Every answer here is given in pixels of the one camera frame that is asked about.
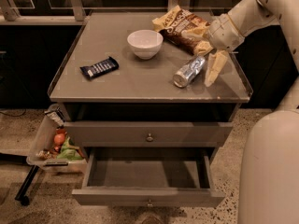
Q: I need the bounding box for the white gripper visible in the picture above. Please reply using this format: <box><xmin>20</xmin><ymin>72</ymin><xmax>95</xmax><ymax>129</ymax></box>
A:
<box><xmin>182</xmin><ymin>14</ymin><xmax>245</xmax><ymax>87</ymax></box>

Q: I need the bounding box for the silver redbull can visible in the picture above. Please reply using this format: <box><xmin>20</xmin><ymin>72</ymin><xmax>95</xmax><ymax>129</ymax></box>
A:
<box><xmin>173</xmin><ymin>56</ymin><xmax>206</xmax><ymax>88</ymax></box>

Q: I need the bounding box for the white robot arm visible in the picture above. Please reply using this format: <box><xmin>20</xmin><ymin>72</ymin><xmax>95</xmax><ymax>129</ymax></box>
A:
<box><xmin>206</xmin><ymin>0</ymin><xmax>299</xmax><ymax>224</ymax></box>

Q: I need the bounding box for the grey drawer cabinet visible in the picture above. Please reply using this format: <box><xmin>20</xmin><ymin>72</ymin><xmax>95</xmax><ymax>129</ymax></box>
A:
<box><xmin>47</xmin><ymin>10</ymin><xmax>253</xmax><ymax>209</ymax></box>

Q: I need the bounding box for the closed grey top drawer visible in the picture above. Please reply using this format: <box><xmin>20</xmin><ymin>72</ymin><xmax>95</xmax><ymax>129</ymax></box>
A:
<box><xmin>64</xmin><ymin>121</ymin><xmax>233</xmax><ymax>147</ymax></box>

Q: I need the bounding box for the open grey middle drawer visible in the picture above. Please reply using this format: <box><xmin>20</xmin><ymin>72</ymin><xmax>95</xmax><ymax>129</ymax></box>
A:
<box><xmin>72</xmin><ymin>147</ymin><xmax>225</xmax><ymax>207</ymax></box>

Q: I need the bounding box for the yellow brown chip bag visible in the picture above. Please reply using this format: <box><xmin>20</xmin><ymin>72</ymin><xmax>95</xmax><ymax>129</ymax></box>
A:
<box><xmin>152</xmin><ymin>6</ymin><xmax>209</xmax><ymax>55</ymax></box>

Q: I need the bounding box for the white ceramic bowl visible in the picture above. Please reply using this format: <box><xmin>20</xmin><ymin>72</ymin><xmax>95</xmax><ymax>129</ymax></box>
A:
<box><xmin>127</xmin><ymin>30</ymin><xmax>164</xmax><ymax>60</ymax></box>

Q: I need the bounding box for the dark blue snack bar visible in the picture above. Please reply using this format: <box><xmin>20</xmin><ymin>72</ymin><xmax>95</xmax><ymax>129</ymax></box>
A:
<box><xmin>80</xmin><ymin>57</ymin><xmax>119</xmax><ymax>80</ymax></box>

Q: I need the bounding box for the green snack packet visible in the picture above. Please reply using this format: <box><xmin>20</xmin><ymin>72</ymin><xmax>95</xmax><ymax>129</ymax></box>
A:
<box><xmin>57</xmin><ymin>137</ymin><xmax>82</xmax><ymax>161</ymax></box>

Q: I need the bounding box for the orange round fruit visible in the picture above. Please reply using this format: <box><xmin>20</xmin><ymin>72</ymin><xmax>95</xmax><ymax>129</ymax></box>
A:
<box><xmin>54</xmin><ymin>133</ymin><xmax>65</xmax><ymax>146</ymax></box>

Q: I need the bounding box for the clear plastic side bin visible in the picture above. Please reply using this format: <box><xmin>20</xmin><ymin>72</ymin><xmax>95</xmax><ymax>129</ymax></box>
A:
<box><xmin>27</xmin><ymin>105</ymin><xmax>86</xmax><ymax>173</ymax></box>

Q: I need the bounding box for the black wheeled stand leg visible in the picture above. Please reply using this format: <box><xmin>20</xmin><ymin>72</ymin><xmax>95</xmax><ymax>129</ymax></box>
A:
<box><xmin>15</xmin><ymin>165</ymin><xmax>39</xmax><ymax>206</ymax></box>

